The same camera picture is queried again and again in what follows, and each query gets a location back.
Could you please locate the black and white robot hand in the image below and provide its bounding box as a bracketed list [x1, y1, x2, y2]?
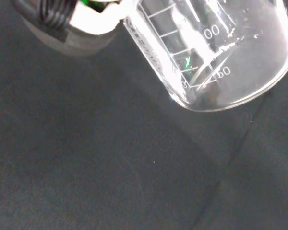
[10, 0, 135, 57]

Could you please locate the black bench cloth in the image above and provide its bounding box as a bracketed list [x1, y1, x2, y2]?
[0, 0, 288, 230]

